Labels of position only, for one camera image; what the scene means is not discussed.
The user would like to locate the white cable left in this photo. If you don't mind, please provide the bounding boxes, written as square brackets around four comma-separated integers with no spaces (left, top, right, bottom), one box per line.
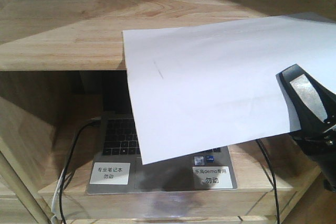
[50,166,66,224]

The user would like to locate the grey laptop computer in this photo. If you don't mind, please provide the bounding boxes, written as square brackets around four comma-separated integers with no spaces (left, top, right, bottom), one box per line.
[87,70,237,195]

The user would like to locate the black cable left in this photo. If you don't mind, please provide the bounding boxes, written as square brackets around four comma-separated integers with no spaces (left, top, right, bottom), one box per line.
[58,120,101,224]

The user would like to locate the white paper sheet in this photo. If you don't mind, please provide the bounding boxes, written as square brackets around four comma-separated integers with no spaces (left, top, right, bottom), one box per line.
[123,13,335,164]

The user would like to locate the white label sticker left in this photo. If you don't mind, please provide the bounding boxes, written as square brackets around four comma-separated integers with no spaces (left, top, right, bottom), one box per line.
[89,162,130,185]

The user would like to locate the black cable right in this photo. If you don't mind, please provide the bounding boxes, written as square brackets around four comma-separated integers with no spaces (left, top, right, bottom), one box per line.
[255,138,280,224]

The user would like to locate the wooden shelf unit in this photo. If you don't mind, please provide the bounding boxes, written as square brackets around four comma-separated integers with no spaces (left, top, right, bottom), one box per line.
[1,0,335,223]

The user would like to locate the white label sticker right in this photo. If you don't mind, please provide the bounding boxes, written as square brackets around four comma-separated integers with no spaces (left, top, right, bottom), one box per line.
[193,166,234,189]

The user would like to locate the white label sticker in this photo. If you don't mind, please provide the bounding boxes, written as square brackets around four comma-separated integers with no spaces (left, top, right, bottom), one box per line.
[193,166,234,189]
[89,162,130,185]

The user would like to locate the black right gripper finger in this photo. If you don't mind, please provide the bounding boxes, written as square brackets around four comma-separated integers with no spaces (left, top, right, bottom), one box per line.
[277,64,335,192]

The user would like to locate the black cable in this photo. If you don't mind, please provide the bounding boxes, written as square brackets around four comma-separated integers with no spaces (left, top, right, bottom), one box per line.
[58,120,101,224]
[255,138,280,224]

